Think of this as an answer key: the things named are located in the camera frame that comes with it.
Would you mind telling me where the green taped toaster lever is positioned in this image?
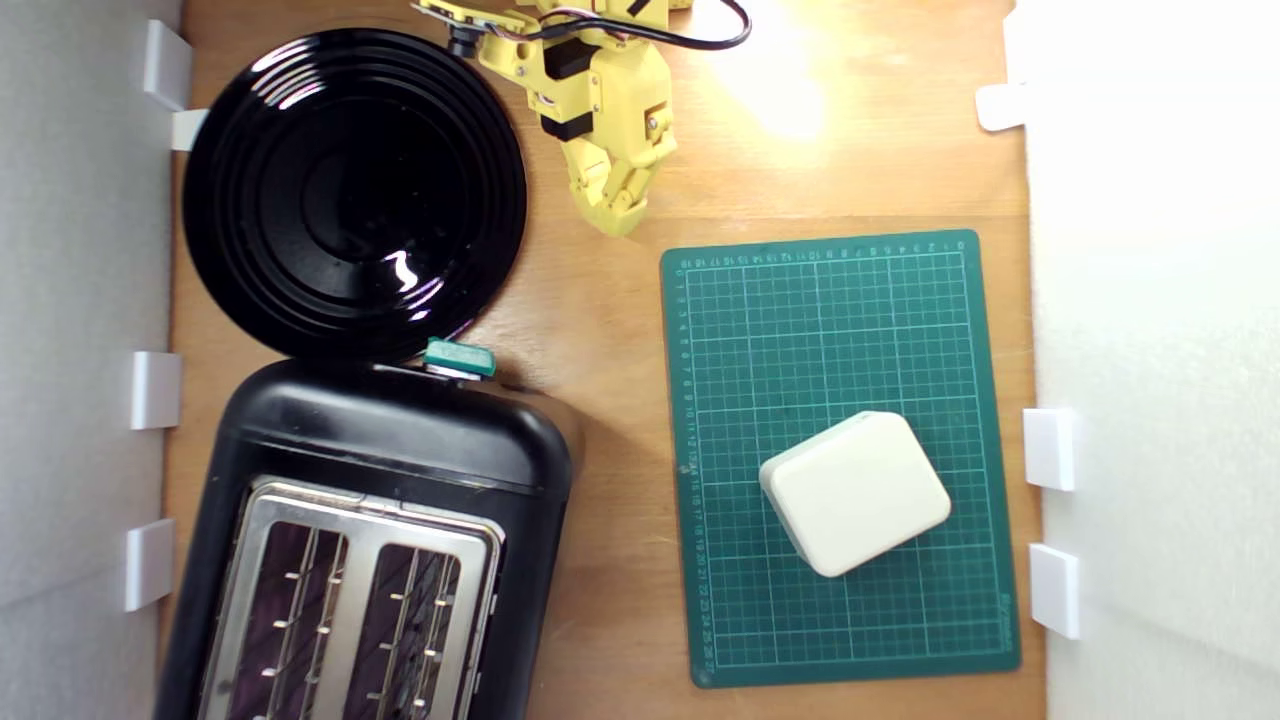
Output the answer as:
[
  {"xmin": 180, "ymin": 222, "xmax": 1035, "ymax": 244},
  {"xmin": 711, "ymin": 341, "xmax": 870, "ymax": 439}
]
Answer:
[{"xmin": 424, "ymin": 338, "xmax": 497, "ymax": 379}]

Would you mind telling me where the black two-slot toaster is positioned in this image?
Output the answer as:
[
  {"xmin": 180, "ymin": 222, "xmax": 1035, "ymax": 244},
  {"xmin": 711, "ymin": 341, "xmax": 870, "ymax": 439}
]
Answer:
[{"xmin": 152, "ymin": 358, "xmax": 586, "ymax": 720}]

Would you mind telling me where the green cutting mat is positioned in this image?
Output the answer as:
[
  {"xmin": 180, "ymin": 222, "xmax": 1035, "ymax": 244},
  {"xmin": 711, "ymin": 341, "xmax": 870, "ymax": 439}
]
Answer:
[{"xmin": 658, "ymin": 229, "xmax": 1023, "ymax": 689}]

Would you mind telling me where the black ridged plate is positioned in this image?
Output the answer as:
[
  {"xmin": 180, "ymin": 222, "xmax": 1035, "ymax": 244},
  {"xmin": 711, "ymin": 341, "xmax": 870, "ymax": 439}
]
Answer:
[{"xmin": 182, "ymin": 28, "xmax": 529, "ymax": 363}]

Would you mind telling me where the white rounded block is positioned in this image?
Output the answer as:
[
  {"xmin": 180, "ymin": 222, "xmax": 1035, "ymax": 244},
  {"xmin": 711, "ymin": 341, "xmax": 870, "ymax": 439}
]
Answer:
[{"xmin": 758, "ymin": 410, "xmax": 953, "ymax": 579}]

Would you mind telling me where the yellow wrist camera mount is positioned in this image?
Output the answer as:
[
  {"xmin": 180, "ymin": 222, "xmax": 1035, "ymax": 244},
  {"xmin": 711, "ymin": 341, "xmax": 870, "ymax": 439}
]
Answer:
[{"xmin": 413, "ymin": 0, "xmax": 536, "ymax": 58}]

